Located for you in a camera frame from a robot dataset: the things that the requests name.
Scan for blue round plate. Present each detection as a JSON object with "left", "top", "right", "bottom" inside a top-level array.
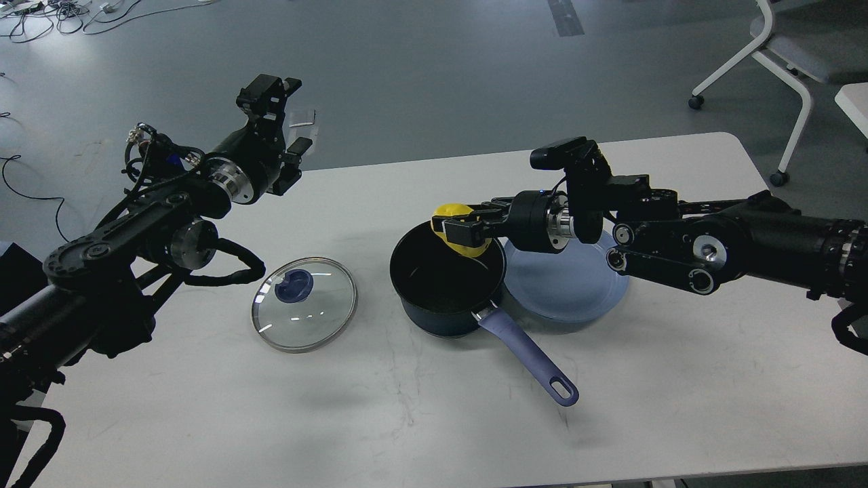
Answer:
[{"left": 503, "top": 231, "right": 629, "bottom": 324}]

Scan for white office chair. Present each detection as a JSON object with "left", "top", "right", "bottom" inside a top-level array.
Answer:
[{"left": 688, "top": 1, "right": 867, "bottom": 186}]

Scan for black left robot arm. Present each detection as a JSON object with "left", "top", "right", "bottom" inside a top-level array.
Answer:
[{"left": 2, "top": 74, "right": 312, "bottom": 487}]

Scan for white table edge right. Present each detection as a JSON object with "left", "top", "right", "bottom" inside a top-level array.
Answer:
[{"left": 834, "top": 81, "right": 867, "bottom": 138}]

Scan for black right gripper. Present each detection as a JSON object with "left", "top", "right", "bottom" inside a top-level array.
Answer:
[{"left": 432, "top": 190, "right": 576, "bottom": 253}]

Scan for grey floor tape strip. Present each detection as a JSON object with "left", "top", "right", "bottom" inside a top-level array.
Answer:
[{"left": 547, "top": 0, "right": 585, "bottom": 37}]

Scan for tangled cables on floor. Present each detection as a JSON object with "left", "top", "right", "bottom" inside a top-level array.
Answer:
[{"left": 0, "top": 0, "right": 221, "bottom": 44}]

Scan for glass pot lid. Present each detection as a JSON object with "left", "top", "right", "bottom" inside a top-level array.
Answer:
[{"left": 251, "top": 257, "right": 359, "bottom": 353}]

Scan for black box at left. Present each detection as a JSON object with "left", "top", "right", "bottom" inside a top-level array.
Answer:
[{"left": 1, "top": 241, "right": 47, "bottom": 315}]

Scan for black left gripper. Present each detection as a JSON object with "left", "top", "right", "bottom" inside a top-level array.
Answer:
[{"left": 205, "top": 75, "right": 313, "bottom": 205}]

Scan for dark blue saucepan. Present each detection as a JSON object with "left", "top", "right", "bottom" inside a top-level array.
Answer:
[{"left": 389, "top": 222, "right": 579, "bottom": 407}]

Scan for black floor cable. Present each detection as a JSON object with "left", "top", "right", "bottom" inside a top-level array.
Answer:
[{"left": 0, "top": 155, "right": 96, "bottom": 238}]

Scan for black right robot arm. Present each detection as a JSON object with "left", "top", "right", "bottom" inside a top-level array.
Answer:
[{"left": 431, "top": 137, "right": 867, "bottom": 353}]

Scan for white floor tape marks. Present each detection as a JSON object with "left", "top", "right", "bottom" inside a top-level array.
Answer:
[{"left": 286, "top": 108, "right": 319, "bottom": 142}]

